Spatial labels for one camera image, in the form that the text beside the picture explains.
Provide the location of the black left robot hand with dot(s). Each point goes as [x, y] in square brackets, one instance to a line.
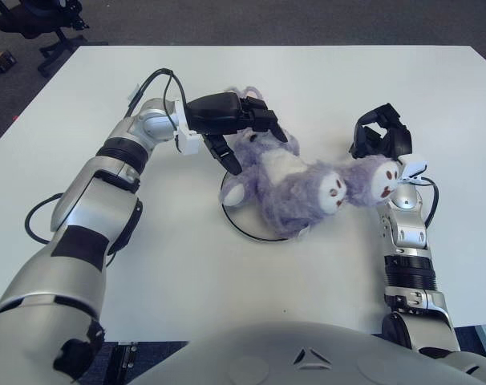
[215, 114]

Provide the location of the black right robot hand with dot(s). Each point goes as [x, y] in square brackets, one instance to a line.
[401, 140]

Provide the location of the purple plush bunny doll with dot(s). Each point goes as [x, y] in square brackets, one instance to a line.
[283, 180]

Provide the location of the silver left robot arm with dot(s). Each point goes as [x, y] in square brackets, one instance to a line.
[86, 216]

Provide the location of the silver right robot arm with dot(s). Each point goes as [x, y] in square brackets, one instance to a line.
[407, 236]

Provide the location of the white plate black rim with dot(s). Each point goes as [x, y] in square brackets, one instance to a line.
[247, 222]

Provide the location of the black office chair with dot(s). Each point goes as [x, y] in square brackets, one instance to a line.
[26, 22]

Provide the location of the grey robot torso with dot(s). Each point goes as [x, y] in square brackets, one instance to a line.
[267, 353]

